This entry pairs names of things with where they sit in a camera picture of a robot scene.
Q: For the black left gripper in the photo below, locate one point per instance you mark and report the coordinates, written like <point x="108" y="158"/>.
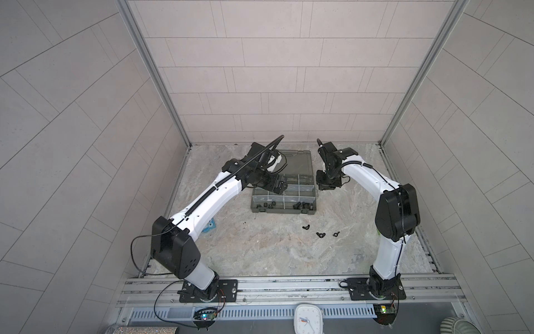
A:
<point x="271" y="186"/>

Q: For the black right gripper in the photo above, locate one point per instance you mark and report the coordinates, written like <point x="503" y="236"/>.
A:
<point x="322" y="184"/>

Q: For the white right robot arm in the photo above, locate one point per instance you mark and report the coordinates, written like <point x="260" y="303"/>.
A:
<point x="396" y="218"/>

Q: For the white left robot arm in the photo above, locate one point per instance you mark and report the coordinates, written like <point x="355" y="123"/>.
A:
<point x="173" y="240"/>

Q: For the translucent grey organizer box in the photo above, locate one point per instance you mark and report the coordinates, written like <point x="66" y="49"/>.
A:
<point x="299" y="173"/>

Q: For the blue toy piece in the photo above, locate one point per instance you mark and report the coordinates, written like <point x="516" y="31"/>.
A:
<point x="210" y="226"/>

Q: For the white square clock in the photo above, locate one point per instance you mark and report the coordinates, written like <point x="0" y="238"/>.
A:
<point x="308" y="319"/>

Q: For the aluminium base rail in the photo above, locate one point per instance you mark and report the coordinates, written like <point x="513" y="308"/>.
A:
<point x="290" y="290"/>

